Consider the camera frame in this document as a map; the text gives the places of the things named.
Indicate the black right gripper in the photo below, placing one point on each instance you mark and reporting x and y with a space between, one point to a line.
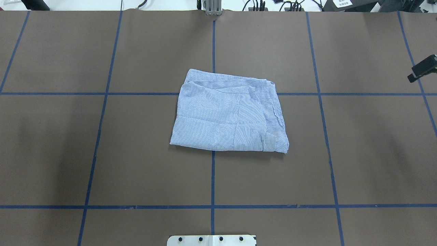
424 68

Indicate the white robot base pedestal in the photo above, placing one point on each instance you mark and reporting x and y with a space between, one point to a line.
212 240

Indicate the blue striped button shirt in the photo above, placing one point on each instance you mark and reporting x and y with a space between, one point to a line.
220 112

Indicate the grey aluminium frame post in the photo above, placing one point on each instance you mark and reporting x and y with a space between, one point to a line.
213 7

